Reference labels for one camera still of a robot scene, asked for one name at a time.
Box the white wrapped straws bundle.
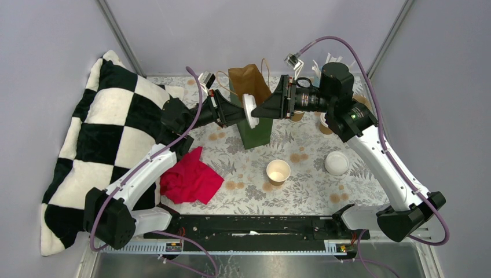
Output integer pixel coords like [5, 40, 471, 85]
[312, 52, 357, 78]

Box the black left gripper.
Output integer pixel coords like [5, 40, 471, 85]
[181, 89, 251, 133]

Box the stack of white lids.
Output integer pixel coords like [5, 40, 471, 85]
[324, 151, 350, 175]

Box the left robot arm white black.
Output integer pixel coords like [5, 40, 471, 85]
[83, 90, 258, 251]

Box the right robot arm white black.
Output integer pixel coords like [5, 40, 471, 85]
[244, 62, 446, 242]

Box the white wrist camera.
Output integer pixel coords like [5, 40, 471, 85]
[284, 54, 304, 80]
[198, 71, 216, 95]

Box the white plastic cup lid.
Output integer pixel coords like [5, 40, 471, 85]
[320, 113, 328, 128]

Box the red cloth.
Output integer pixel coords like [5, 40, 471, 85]
[160, 147, 224, 204]

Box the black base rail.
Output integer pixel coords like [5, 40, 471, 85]
[166, 210, 371, 253]

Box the brown paper cup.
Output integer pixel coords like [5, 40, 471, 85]
[318, 121, 333, 135]
[266, 159, 291, 186]

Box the black white checkered pillow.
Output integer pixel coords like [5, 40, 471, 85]
[40, 50, 185, 256]

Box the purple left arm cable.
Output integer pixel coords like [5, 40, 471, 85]
[89, 66, 219, 278]

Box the blue cup holder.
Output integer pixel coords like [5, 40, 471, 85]
[312, 75, 320, 87]

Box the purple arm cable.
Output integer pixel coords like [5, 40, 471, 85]
[89, 66, 219, 278]
[297, 35, 450, 278]

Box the green paper bag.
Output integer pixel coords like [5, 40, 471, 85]
[217, 64, 273, 149]

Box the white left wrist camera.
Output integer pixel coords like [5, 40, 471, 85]
[198, 71, 216, 95]

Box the stack of paper cups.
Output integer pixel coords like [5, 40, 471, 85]
[290, 111, 305, 122]

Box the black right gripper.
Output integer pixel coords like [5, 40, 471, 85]
[250, 74, 334, 119]

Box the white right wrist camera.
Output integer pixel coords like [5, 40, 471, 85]
[284, 54, 304, 80]

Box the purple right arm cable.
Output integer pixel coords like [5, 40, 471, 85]
[297, 35, 450, 278]

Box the floral table mat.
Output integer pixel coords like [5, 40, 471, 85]
[147, 75, 400, 218]

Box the brown cardboard cup carrier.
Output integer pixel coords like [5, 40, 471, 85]
[353, 94, 379, 126]

